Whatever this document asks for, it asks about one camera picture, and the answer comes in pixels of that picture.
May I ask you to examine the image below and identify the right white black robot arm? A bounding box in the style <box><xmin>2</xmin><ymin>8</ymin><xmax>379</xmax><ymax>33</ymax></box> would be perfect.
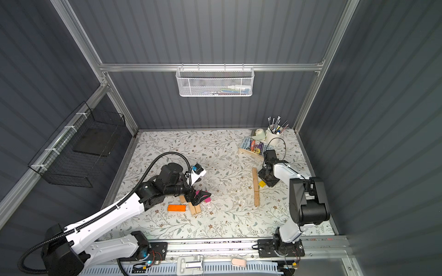
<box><xmin>257</xmin><ymin>150</ymin><xmax>330</xmax><ymax>258</ymax></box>

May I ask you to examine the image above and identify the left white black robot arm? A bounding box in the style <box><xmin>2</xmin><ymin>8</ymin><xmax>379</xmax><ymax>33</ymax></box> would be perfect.
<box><xmin>17</xmin><ymin>152</ymin><xmax>211</xmax><ymax>276</ymax></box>

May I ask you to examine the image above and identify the white pen cup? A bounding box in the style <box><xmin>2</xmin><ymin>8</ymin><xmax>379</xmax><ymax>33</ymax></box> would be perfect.
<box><xmin>264</xmin><ymin>128</ymin><xmax>282</xmax><ymax>147</ymax></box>

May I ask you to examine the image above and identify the natural wood block long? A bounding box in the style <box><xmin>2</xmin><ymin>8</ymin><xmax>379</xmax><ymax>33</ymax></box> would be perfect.
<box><xmin>252</xmin><ymin>167</ymin><xmax>258</xmax><ymax>181</ymax></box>

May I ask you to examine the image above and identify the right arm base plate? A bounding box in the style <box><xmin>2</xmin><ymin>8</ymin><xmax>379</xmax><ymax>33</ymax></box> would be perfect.
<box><xmin>253</xmin><ymin>239</ymin><xmax>305</xmax><ymax>258</ymax></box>

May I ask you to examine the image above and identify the pink eraser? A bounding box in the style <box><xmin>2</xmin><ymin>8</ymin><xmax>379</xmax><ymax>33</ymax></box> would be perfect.
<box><xmin>231</xmin><ymin>258</ymin><xmax>247</xmax><ymax>268</ymax></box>

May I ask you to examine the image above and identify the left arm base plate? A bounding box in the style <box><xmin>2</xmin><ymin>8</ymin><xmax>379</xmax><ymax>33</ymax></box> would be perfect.
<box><xmin>119</xmin><ymin>242</ymin><xmax>169</xmax><ymax>262</ymax></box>

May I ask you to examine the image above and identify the white tape roll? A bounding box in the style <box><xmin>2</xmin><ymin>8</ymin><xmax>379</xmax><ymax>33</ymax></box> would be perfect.
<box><xmin>251</xmin><ymin>129</ymin><xmax>267</xmax><ymax>141</ymax></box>

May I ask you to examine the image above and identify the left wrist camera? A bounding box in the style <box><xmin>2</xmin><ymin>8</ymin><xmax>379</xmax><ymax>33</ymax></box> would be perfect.
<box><xmin>189</xmin><ymin>163</ymin><xmax>207</xmax><ymax>186</ymax></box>

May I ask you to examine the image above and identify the orange block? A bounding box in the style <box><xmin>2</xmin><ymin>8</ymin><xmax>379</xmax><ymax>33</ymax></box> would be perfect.
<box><xmin>168</xmin><ymin>205</ymin><xmax>186</xmax><ymax>212</ymax></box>

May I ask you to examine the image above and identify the black wire side basket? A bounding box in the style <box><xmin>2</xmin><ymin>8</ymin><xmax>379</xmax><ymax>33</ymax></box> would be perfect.
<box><xmin>28</xmin><ymin>104</ymin><xmax>126</xmax><ymax>188</ymax></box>

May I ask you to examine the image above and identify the white wire wall basket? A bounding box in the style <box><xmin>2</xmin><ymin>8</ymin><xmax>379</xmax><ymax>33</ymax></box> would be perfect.
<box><xmin>176</xmin><ymin>69</ymin><xmax>255</xmax><ymax>97</ymax></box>

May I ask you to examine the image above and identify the natural wood block pair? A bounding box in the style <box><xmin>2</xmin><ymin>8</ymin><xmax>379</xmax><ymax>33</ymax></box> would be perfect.
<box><xmin>188</xmin><ymin>202</ymin><xmax>201</xmax><ymax>216</ymax></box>

